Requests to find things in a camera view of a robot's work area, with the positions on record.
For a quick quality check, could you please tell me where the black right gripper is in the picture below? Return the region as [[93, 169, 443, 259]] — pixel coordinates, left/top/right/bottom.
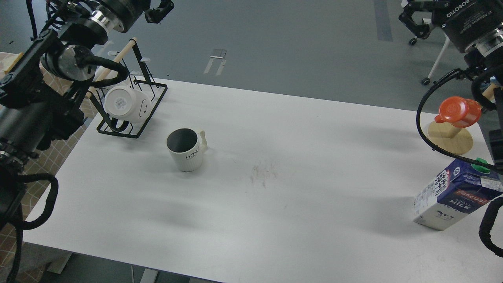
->
[[399, 0, 503, 53]]

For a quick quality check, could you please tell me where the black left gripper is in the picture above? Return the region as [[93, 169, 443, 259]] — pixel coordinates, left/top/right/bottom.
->
[[93, 0, 174, 33]]

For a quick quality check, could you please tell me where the white ribbed HOME mug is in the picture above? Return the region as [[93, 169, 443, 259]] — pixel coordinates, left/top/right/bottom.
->
[[166, 128, 208, 172]]

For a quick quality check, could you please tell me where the blue white milk carton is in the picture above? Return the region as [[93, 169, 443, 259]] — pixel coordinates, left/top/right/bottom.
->
[[413, 159, 502, 231]]

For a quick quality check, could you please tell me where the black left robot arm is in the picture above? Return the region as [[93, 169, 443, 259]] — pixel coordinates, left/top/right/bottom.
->
[[1, 0, 174, 283]]

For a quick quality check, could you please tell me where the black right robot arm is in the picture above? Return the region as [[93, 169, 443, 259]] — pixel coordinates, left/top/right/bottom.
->
[[398, 0, 503, 175]]

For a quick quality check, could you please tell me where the orange red cup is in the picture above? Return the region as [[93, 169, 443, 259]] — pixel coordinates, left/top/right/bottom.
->
[[434, 96, 482, 128]]

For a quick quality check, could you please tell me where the grey office chair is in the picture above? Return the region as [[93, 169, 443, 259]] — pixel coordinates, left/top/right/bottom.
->
[[420, 35, 451, 86]]

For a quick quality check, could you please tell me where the white mug behind rack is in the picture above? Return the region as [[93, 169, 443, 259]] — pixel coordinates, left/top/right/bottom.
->
[[93, 66, 118, 82]]

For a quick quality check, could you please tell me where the white mug with smiley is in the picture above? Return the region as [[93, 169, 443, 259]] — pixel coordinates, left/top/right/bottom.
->
[[104, 86, 152, 124]]

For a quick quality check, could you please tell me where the small wooden block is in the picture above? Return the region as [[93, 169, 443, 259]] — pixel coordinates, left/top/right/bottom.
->
[[2, 52, 24, 75]]

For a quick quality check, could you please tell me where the black wire cup rack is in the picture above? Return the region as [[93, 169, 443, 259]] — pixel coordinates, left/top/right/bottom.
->
[[87, 37, 168, 139]]

